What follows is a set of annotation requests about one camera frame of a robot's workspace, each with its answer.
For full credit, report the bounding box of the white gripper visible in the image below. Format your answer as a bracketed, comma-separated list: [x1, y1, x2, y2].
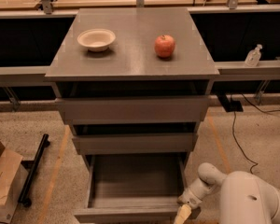
[174, 178, 216, 224]

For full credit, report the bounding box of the grey bottom drawer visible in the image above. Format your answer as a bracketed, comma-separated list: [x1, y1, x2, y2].
[74, 153, 188, 224]

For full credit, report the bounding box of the grey drawer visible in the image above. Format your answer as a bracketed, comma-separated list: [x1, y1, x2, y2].
[74, 153, 188, 224]
[56, 96, 208, 124]
[73, 133, 198, 155]

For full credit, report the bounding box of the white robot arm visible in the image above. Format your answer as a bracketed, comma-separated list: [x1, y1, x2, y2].
[174, 162, 280, 224]

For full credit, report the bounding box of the grey middle drawer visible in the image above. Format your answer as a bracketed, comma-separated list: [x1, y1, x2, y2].
[73, 133, 198, 155]

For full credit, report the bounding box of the grey top drawer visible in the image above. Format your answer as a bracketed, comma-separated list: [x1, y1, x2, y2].
[56, 96, 208, 124]

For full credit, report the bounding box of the grey drawer cabinet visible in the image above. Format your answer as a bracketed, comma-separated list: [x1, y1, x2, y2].
[45, 7, 220, 173]

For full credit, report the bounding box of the black floor power box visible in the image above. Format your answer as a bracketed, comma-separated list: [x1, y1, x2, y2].
[217, 93, 244, 112]

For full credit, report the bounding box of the black metal bar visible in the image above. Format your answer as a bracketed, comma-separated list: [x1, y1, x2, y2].
[18, 133, 50, 208]

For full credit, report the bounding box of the clear sanitizer pump bottle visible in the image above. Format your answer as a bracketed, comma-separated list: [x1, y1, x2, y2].
[245, 44, 262, 67]

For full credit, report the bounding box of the red apple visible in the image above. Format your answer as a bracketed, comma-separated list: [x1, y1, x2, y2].
[154, 35, 175, 58]

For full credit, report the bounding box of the cardboard box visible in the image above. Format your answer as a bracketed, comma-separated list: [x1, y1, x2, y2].
[0, 141, 28, 223]

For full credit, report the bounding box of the white paper bowl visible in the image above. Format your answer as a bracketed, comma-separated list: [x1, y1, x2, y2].
[77, 29, 116, 52]

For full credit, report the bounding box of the black floor cable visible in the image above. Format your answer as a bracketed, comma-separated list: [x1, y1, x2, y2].
[231, 93, 280, 175]

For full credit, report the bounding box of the grey metal rail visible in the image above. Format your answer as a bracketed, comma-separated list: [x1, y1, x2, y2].
[0, 4, 280, 20]
[0, 60, 280, 87]

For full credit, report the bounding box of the grey upper metal rail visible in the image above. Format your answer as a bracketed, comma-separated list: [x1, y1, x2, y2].
[0, 4, 280, 20]

